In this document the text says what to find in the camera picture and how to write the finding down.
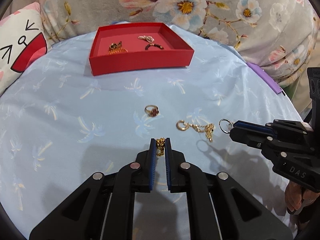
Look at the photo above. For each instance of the light blue palm bedsheet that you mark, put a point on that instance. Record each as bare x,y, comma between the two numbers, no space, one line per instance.
60,124

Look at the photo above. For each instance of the purple mat edge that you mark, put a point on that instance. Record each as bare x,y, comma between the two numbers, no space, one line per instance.
266,78

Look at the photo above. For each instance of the person right hand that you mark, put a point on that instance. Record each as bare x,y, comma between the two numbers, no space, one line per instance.
295,198

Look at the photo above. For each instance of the red cardboard tray box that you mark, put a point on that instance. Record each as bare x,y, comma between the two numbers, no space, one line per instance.
150,46

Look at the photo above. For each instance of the grey floral fleece blanket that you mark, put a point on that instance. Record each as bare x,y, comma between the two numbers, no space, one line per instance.
277,35

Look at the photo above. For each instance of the white cat face pillow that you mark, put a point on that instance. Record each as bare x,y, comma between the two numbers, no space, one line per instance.
22,42

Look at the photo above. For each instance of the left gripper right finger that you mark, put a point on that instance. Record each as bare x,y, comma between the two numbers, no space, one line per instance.
218,206

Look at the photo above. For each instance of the gold woven cuff bangle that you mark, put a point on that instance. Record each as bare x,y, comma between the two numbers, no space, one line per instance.
117,51

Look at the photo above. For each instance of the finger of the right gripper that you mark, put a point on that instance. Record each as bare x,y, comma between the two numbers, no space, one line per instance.
260,126
254,137

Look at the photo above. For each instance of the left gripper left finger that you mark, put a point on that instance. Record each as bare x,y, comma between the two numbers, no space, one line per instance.
102,207

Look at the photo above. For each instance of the gold hoop chain earring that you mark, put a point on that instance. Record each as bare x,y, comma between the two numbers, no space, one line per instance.
207,129

